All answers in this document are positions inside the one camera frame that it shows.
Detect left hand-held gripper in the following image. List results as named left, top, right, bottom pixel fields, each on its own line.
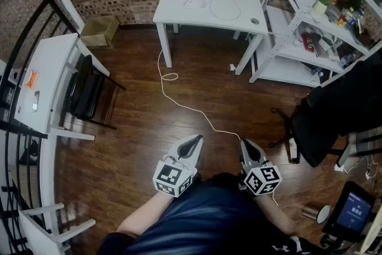
left=152, top=134, right=204, bottom=198

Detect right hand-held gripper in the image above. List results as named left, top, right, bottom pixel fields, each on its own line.
left=238, top=139, right=283, bottom=198

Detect white power strip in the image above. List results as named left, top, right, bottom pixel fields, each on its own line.
left=183, top=0, right=207, bottom=9

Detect person's left forearm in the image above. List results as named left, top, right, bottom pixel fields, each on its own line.
left=116, top=192, right=174, bottom=238

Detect person's right forearm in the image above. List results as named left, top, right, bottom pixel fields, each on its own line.
left=255, top=195, right=299, bottom=235

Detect person's dark clothing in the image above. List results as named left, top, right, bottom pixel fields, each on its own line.
left=97, top=172, right=329, bottom=255

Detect copper metal cylinder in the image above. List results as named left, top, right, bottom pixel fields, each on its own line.
left=301, top=201, right=325, bottom=221

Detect black office chair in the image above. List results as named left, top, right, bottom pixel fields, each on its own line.
left=270, top=53, right=382, bottom=168

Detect round mirror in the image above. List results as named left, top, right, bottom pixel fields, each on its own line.
left=316, top=205, right=332, bottom=225

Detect white metal shelving unit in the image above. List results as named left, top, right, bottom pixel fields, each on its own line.
left=249, top=0, right=382, bottom=89

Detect black screen on stand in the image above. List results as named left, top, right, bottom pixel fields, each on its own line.
left=321, top=181, right=377, bottom=242

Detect black folding chair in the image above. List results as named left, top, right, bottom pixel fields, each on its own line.
left=67, top=54, right=127, bottom=131

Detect red box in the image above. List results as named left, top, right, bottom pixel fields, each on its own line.
left=300, top=32, right=322, bottom=54

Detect clear plastic bottle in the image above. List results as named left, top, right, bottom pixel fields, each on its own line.
left=338, top=53, right=359, bottom=69

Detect open cardboard box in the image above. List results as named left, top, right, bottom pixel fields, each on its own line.
left=80, top=16, right=120, bottom=49

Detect white square table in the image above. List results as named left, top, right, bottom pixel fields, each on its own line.
left=153, top=0, right=269, bottom=75

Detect white narrow desk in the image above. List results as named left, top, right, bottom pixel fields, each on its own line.
left=13, top=32, right=111, bottom=142

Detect colourful toy figures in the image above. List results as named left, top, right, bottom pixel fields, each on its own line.
left=337, top=7, right=365, bottom=31

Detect red flowers in white pot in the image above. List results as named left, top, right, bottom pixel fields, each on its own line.
left=312, top=0, right=337, bottom=16

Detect orange flat object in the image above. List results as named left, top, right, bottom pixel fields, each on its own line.
left=25, top=70, right=41, bottom=89

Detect black metal railing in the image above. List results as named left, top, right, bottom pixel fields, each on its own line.
left=0, top=0, right=75, bottom=255

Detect white furniture frame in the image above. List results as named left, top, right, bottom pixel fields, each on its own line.
left=17, top=202, right=97, bottom=255

